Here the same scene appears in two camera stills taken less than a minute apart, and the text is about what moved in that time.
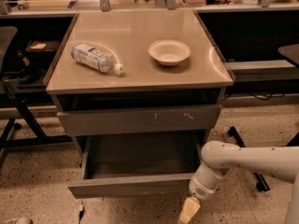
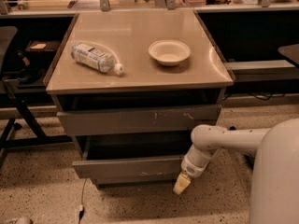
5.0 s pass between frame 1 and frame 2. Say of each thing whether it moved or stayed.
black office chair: stayed
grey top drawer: stayed
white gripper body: moved
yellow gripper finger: moved
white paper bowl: stayed
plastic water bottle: stayed
